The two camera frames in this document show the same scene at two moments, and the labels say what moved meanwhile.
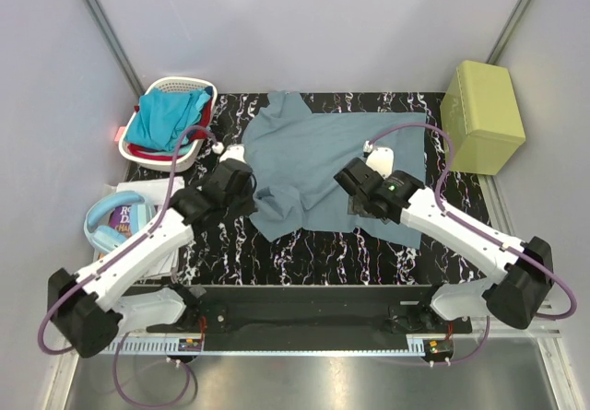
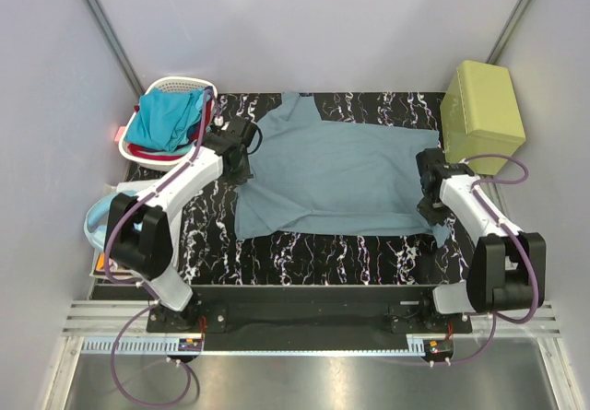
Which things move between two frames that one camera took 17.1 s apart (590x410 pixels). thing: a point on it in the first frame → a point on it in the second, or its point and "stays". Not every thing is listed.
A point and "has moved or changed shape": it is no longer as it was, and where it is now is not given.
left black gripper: x=246 y=193 → x=241 y=169
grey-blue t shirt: x=294 y=155 has moved or changed shape
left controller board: x=194 y=345 stays
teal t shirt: x=161 y=114 stays
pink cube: x=119 y=134 stays
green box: x=481 y=114 stays
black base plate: x=307 y=311 stays
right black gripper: x=354 y=206 → x=430 y=216
